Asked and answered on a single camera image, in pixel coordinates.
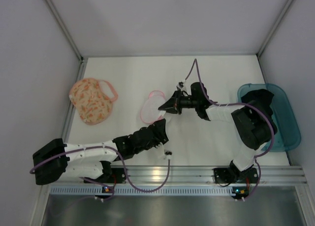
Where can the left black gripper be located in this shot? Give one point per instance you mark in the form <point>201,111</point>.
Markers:
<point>161,131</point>

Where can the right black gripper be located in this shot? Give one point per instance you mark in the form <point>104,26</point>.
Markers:
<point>177,103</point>

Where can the white mesh laundry bag pink trim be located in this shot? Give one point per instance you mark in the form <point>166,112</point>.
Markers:
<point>149,112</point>

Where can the orange patterned bra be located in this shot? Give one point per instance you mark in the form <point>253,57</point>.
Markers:
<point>93,99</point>

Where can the black garment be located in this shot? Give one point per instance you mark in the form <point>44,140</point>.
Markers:
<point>263,96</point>

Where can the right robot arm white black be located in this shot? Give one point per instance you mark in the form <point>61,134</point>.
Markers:
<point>252,120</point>

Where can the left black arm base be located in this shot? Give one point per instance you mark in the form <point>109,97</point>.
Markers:
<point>111,176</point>

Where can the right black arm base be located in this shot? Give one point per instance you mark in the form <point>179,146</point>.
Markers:
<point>226,176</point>

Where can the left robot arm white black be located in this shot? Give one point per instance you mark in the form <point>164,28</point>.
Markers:
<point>58,160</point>

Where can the teal plastic basin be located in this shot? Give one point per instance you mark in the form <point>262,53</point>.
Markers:
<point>288,136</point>

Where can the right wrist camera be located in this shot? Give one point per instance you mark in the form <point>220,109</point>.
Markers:
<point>181,86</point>

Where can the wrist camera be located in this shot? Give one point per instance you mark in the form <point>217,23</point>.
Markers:
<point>181,86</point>
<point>165,154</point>

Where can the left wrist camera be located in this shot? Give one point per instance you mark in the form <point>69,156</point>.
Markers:
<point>165,154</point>

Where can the aluminium front rail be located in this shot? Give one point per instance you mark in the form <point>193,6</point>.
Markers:
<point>204,175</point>

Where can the left aluminium frame post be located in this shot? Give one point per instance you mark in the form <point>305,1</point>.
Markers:
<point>58,19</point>

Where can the aluminium frame post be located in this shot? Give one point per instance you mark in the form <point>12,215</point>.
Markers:
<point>284,10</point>
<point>58,19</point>

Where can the slotted white cable duct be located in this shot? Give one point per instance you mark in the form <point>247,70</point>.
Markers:
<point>168,190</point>

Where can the right aluminium frame post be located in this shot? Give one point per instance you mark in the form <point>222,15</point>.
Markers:
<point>284,10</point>

